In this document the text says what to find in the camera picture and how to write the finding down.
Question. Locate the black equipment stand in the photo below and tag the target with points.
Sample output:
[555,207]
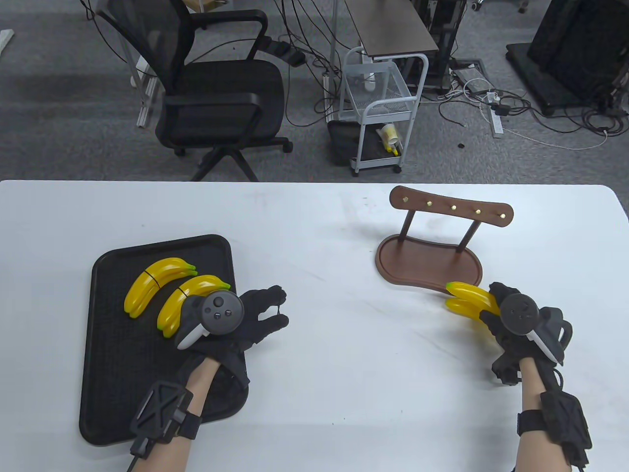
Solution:
[575,49]

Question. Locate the person's right hand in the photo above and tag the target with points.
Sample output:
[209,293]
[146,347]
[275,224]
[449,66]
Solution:
[501,339]

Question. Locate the black floor bin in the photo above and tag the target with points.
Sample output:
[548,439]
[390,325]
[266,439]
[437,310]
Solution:
[341,142]

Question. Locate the black power adapter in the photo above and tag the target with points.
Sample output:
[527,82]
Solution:
[296,58]

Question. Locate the person's left hand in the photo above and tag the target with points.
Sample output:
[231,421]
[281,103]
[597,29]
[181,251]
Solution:
[258,305]

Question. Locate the person's left forearm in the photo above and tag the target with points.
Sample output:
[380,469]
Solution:
[201,383]

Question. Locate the black desk frame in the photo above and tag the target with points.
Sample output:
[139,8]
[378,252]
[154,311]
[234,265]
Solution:
[444,39]

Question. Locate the brown wooden hook stand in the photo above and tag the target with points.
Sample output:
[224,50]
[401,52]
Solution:
[422,265]

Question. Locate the grey floor socket plate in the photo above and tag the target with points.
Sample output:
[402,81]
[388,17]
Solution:
[469,78]

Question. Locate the aluminium frame bar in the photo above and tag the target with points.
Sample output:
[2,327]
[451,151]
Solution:
[146,105]

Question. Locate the black wrist tracker module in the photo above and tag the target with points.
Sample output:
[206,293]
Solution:
[565,423]
[159,413]

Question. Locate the white table leg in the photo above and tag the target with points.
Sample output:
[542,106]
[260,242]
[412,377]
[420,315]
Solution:
[5,42]

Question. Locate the black mesh office chair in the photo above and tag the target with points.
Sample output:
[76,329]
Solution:
[226,93]

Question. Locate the black plastic tray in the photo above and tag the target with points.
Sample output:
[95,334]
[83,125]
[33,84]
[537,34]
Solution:
[113,344]

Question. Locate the grey black handheld controller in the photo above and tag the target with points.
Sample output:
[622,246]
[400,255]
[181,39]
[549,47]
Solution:
[221,309]
[521,312]

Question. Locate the white yellow paper cup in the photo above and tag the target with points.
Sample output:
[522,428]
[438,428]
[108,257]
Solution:
[388,132]

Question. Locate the white power strip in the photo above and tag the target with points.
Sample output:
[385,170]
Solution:
[325,98]
[497,125]

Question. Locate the small yellow bottle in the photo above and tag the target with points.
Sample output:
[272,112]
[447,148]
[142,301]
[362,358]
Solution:
[393,147]

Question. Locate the dark grey side desk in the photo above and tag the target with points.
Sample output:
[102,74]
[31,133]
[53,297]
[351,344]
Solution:
[393,24]

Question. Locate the brown cardboard box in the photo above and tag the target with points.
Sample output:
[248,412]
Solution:
[204,5]

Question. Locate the white bottle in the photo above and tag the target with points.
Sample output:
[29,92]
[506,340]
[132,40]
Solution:
[369,84]

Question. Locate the person's right forearm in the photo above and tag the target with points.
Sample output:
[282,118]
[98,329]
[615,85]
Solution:
[533,383]

